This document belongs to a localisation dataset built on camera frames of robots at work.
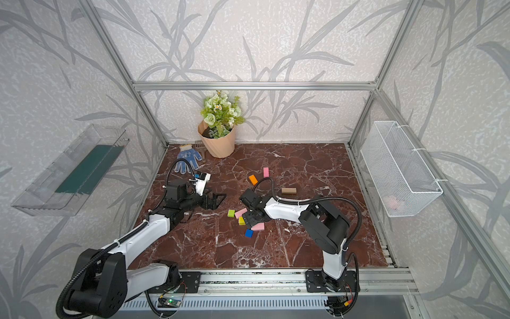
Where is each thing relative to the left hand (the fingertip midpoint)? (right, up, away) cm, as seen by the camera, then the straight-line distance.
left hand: (220, 186), depth 85 cm
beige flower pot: (-4, +18, +21) cm, 28 cm away
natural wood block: (+31, -4, +14) cm, 35 cm away
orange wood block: (+13, +1, +19) cm, 23 cm away
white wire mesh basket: (+63, +4, -24) cm, 67 cm away
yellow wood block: (+9, -16, +1) cm, 18 cm away
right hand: (+14, -13, +7) cm, 20 cm away
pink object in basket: (+67, -4, -12) cm, 68 cm away
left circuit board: (-15, -40, -14) cm, 45 cm away
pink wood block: (+17, -18, +1) cm, 25 cm away
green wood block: (+3, -14, +6) cm, 15 cm away
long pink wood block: (+7, -14, +6) cm, 17 cm away
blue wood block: (+13, -20, 0) cm, 24 cm away
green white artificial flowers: (-3, +34, +13) cm, 37 cm away
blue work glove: (-27, +15, +31) cm, 44 cm away
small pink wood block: (+19, +5, +21) cm, 29 cm away
